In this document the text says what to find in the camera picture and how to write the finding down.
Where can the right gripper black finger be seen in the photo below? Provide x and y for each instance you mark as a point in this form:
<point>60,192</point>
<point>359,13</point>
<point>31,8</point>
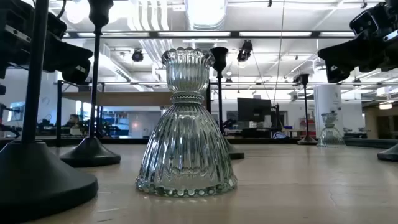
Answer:
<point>357,51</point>
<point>339,74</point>

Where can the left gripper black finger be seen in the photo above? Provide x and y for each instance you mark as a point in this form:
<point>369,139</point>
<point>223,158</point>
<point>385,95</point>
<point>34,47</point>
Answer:
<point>77,76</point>
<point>68,53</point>

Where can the clear ribbed glass candle holder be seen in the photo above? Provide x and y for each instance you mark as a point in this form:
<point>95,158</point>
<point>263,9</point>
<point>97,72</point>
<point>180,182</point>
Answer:
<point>186,140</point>
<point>330,137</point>

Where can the medium black candlestick holder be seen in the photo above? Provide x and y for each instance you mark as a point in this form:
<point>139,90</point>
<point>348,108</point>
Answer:
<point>90,153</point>

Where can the short black candlestick holder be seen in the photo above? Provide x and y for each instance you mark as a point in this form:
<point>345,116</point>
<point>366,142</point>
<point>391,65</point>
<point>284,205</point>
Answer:
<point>219,59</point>

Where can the person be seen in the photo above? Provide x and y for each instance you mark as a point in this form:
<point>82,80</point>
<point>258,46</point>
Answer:
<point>74,120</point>

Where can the black ceiling spotlight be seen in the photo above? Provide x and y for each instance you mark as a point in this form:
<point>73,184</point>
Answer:
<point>245,50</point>
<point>137,55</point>

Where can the lit grey computer monitor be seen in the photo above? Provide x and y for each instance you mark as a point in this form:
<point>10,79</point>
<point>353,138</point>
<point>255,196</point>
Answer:
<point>17,111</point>

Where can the black computer monitor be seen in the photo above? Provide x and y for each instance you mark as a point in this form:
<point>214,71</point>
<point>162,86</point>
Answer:
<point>253,109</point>

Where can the wooden shelf with black frame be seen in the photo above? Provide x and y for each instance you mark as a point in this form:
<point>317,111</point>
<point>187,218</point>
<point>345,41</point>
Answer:
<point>124,99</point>

